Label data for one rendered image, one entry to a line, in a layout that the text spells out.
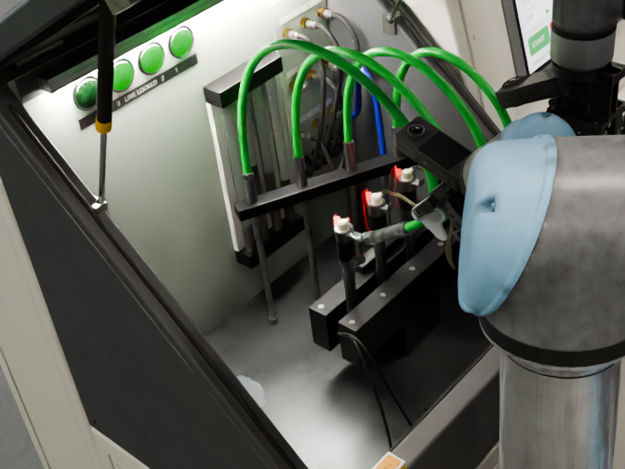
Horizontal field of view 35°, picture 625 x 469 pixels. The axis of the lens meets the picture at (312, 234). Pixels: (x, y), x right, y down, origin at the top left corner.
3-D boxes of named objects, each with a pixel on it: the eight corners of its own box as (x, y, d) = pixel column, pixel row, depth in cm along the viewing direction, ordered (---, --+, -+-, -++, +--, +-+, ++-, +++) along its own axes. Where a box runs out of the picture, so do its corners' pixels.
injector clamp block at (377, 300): (363, 397, 162) (355, 330, 152) (317, 372, 167) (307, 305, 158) (479, 286, 180) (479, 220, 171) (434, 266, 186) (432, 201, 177)
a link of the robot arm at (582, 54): (538, 32, 116) (574, 6, 121) (538, 66, 119) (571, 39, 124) (596, 46, 112) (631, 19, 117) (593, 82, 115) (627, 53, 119)
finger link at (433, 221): (423, 254, 134) (453, 236, 125) (396, 221, 134) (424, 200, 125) (438, 242, 135) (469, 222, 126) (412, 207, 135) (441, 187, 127)
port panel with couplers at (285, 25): (305, 167, 178) (285, 8, 159) (291, 162, 180) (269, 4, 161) (351, 135, 185) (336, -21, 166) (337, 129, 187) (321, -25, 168)
